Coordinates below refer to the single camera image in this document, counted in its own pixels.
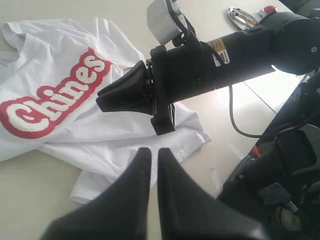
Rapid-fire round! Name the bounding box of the red emergency stop button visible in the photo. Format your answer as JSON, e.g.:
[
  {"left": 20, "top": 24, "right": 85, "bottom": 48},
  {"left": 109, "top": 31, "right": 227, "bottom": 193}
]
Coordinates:
[{"left": 258, "top": 5, "right": 278, "bottom": 18}]

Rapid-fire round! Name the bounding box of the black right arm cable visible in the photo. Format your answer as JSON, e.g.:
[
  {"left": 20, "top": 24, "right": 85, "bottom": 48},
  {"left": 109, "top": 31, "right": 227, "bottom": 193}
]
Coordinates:
[{"left": 169, "top": 0, "right": 301, "bottom": 139}]

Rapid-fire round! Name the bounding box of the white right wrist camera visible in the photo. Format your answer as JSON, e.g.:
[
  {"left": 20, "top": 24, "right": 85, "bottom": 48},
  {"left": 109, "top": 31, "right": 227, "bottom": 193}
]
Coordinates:
[{"left": 146, "top": 0, "right": 187, "bottom": 45}]

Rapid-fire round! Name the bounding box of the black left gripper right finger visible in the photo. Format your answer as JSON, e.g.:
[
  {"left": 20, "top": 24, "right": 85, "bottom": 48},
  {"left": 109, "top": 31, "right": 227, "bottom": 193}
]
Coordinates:
[{"left": 157, "top": 148, "right": 269, "bottom": 240}]

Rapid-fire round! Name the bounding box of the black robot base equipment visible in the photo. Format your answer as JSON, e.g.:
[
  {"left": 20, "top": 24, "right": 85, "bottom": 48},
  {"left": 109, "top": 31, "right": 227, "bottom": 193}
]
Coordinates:
[{"left": 216, "top": 72, "right": 320, "bottom": 240}]

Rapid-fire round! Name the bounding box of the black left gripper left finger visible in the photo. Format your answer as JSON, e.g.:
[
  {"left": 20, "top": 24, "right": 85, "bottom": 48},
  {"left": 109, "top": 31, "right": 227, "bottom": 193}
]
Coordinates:
[{"left": 41, "top": 148, "right": 152, "bottom": 240}]

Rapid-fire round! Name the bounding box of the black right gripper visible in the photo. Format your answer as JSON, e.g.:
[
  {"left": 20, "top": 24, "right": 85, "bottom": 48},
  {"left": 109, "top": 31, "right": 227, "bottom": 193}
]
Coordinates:
[{"left": 96, "top": 42, "right": 214, "bottom": 136}]

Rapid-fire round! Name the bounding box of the silver tool on table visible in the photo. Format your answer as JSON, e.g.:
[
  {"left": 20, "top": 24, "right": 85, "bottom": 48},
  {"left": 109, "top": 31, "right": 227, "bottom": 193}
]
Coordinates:
[{"left": 227, "top": 7, "right": 258, "bottom": 30}]

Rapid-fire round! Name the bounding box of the white t-shirt with red logo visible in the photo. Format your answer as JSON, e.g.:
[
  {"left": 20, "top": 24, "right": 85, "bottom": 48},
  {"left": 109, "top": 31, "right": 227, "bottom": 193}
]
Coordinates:
[{"left": 0, "top": 18, "right": 211, "bottom": 204}]

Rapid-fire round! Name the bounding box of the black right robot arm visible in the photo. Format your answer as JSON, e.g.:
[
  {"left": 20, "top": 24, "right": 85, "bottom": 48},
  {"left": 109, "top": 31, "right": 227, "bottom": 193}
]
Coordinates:
[{"left": 96, "top": 12, "right": 320, "bottom": 135}]

